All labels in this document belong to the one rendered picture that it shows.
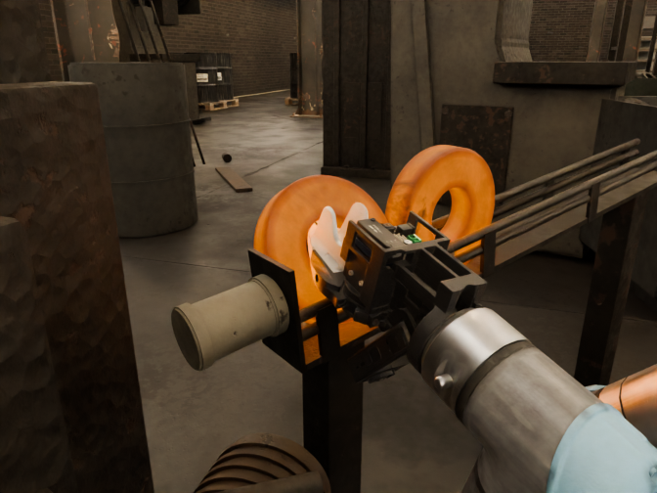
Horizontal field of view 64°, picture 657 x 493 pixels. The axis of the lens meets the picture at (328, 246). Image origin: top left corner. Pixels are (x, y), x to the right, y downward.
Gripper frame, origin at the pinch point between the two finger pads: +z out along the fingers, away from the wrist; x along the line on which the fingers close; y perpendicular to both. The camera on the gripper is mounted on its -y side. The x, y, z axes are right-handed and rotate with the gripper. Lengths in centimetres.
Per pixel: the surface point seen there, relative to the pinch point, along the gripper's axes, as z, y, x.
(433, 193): -2.2, 4.8, -12.7
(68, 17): 415, -59, -39
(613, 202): -2, -1, -53
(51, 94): 13.4, 10.7, 22.4
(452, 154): -1.0, 8.7, -15.1
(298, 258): -2.7, -0.4, 3.9
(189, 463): 36, -84, -1
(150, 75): 226, -47, -45
